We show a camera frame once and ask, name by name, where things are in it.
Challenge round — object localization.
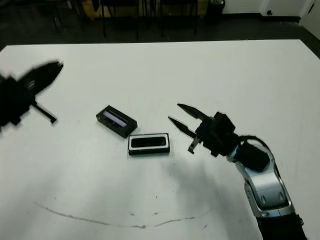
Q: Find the yellow wooden cabinet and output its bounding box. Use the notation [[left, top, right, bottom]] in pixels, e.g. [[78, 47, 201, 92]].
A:
[[82, 0, 141, 17]]

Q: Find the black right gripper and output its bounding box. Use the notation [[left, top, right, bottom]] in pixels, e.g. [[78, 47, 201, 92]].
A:
[[167, 103, 241, 158]]

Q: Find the black metal chair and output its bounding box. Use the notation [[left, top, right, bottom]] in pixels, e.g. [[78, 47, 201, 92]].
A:
[[101, 0, 140, 40], [159, 0, 199, 38], [52, 0, 86, 33]]

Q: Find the black box lid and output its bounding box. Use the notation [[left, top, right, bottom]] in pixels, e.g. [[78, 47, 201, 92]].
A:
[[95, 105, 138, 139]]

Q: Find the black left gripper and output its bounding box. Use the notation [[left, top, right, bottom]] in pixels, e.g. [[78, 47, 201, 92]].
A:
[[0, 59, 65, 133]]

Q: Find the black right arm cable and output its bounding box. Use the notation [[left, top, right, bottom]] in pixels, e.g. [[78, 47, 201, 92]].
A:
[[238, 134, 275, 161]]

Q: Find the black slim camera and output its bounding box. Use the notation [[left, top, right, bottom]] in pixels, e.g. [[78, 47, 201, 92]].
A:
[[131, 136, 167, 149]]

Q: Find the black trash bin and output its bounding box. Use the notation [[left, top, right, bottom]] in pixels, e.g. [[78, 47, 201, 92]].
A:
[[207, 0, 227, 25]]

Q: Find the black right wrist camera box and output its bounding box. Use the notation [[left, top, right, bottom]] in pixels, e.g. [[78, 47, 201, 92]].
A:
[[213, 112, 237, 138]]

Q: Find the black box base white insert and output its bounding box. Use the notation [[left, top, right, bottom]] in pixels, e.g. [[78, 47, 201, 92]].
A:
[[127, 132, 172, 157]]

